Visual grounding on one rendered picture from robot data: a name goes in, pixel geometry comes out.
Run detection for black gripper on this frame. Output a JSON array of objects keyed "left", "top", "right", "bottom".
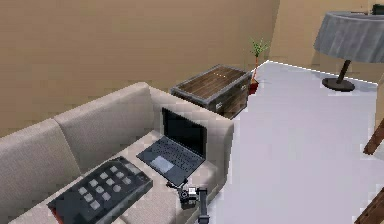
[{"left": 165, "top": 178, "right": 192, "bottom": 206}]

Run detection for green house plant red pot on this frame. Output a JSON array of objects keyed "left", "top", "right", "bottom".
[{"left": 247, "top": 37, "right": 271, "bottom": 96}]

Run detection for brown wooden furniture leg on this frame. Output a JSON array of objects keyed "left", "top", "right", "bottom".
[{"left": 362, "top": 117, "right": 384, "bottom": 156}]

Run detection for grey shade floor lamp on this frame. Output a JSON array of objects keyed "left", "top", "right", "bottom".
[{"left": 312, "top": 11, "right": 384, "bottom": 93}]

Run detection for dark wooden chest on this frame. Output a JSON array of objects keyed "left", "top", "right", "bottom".
[{"left": 169, "top": 63, "right": 253, "bottom": 121}]

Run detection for beige fabric sofa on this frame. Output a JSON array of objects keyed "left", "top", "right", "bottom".
[{"left": 0, "top": 81, "right": 235, "bottom": 224}]

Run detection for black remote control grey buttons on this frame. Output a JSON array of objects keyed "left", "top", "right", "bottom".
[{"left": 46, "top": 155, "right": 154, "bottom": 224}]

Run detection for black laptop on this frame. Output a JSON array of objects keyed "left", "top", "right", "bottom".
[{"left": 136, "top": 106, "right": 209, "bottom": 188}]

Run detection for brown wooden furniture piece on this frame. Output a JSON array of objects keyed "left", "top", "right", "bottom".
[{"left": 353, "top": 186, "right": 384, "bottom": 224}]

